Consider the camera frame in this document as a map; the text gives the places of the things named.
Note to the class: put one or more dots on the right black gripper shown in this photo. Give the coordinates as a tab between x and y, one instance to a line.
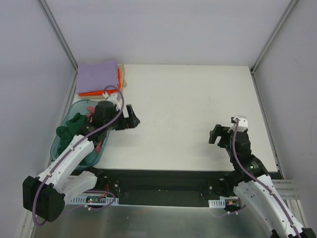
223	138

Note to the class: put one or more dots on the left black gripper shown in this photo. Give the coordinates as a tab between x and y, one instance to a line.
126	121

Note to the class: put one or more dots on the lilac purple t shirt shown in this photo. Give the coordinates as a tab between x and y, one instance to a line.
93	77

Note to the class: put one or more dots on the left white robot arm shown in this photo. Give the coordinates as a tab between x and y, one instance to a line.
46	195

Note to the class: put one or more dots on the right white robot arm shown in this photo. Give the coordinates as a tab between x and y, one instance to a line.
251	182

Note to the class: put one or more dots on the pink red t shirt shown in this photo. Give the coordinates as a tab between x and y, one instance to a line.
89	114

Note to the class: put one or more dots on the folded beige t shirt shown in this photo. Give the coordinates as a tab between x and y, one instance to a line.
122	76

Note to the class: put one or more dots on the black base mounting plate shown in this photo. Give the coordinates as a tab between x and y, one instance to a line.
166	188

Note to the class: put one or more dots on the dark green t shirt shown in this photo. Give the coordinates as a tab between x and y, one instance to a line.
69	130

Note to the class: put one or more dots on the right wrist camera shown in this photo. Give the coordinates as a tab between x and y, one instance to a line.
240	122

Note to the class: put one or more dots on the right white cable duct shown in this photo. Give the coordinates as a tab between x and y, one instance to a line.
217	203

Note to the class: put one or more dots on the white cable duct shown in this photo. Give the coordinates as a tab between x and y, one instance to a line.
217	203
94	200

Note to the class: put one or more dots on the left white cable duct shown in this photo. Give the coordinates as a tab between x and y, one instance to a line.
94	200

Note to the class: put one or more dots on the right aluminium corner post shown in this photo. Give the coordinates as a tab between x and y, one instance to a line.
274	34

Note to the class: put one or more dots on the aluminium corner post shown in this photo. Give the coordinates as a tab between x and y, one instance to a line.
274	34
58	33

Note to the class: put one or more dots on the left aluminium corner post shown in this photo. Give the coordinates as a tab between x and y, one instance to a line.
58	33

